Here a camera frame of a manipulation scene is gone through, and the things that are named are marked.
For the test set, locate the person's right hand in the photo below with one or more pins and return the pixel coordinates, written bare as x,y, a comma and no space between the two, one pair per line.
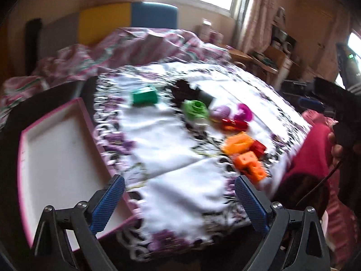
336,150

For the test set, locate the pink-rimmed white tray box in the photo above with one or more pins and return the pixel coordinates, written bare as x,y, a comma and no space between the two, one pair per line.
59,163

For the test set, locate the lilac oval case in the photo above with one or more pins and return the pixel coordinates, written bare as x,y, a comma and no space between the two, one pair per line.
219,113

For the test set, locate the red small block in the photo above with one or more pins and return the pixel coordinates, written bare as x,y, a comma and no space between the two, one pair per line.
258,149

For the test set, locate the white carton box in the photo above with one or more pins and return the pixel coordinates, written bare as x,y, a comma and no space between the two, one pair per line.
204,30

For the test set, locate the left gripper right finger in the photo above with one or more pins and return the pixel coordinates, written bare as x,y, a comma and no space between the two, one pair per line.
293,239

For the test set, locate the white floral embroidered tablecloth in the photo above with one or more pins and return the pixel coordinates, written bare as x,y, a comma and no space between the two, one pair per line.
178,177

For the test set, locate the orange holed block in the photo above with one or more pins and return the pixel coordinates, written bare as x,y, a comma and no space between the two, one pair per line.
249,165

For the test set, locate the red metallic capsule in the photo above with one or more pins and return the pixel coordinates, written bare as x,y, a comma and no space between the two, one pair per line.
233,125

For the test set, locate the wooden side desk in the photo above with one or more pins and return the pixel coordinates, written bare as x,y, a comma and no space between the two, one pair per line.
272,66

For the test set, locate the green plastic spool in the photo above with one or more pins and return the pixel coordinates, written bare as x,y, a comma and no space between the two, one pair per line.
145,96

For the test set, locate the orange ridged block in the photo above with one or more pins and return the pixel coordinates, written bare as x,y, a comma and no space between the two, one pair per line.
237,144

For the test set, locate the black lidded jar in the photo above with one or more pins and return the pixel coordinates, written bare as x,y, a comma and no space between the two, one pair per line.
182,91

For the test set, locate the beige curtain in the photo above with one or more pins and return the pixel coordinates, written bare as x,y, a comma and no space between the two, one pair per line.
256,34

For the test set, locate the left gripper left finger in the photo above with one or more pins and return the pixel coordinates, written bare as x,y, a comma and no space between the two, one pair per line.
51,248

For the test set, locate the light green plastic cap toy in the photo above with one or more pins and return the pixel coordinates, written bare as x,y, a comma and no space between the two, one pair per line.
194,109

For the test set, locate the magenta plastic cup toy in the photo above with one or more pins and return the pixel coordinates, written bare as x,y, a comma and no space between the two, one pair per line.
243,113

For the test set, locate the pink striped bedsheet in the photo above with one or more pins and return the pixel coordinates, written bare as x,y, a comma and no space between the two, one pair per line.
124,46

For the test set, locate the multicolour padded headboard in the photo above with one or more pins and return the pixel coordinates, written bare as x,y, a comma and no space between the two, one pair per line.
91,25

